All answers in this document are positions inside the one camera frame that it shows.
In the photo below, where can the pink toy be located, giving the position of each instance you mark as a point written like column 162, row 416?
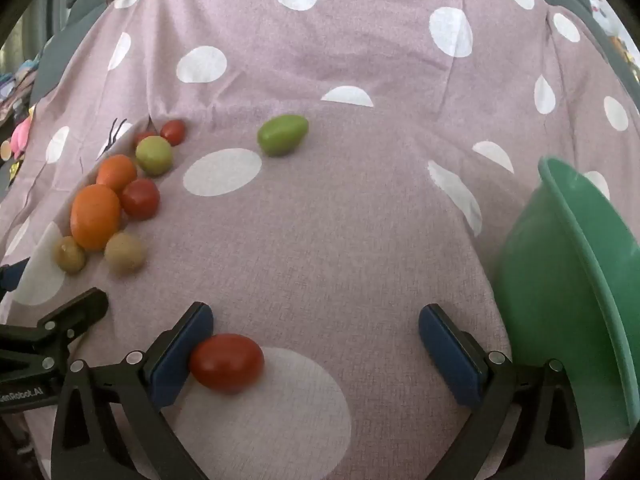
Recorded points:
column 20, row 137

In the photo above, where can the grey sofa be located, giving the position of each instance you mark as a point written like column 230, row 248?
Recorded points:
column 75, row 25

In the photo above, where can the oval green tomato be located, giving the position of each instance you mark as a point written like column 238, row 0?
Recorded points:
column 282, row 135

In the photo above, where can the brownish green tomato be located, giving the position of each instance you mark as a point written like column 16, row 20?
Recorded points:
column 70, row 254
column 125, row 252

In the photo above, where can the round red tomato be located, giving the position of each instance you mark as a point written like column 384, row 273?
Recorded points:
column 140, row 199

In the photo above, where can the pink polka dot blanket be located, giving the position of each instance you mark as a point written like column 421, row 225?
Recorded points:
column 350, row 220

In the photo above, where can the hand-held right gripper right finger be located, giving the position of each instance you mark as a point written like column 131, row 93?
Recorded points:
column 450, row 355

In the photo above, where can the oval red tomato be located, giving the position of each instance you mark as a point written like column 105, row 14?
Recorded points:
column 227, row 362

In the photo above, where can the colourful printed cloth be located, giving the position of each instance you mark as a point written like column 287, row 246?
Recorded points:
column 607, row 15

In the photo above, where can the green plastic bowl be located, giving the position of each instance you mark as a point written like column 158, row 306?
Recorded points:
column 550, row 310

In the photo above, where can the pile of colourful toys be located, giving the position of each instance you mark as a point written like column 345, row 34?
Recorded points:
column 15, row 85

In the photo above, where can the small orange tomato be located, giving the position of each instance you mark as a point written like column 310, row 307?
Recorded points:
column 116, row 172

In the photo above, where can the large orange tomato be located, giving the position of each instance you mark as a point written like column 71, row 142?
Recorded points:
column 95, row 216

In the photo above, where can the small red cherry tomato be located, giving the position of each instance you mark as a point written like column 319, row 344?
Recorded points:
column 144, row 137
column 173, row 132

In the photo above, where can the yellow-green tomato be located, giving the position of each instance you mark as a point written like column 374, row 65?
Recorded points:
column 154, row 156

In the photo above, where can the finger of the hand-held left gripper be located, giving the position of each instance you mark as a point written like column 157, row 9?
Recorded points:
column 75, row 312
column 10, row 279

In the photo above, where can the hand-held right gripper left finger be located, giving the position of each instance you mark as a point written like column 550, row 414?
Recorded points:
column 180, row 355

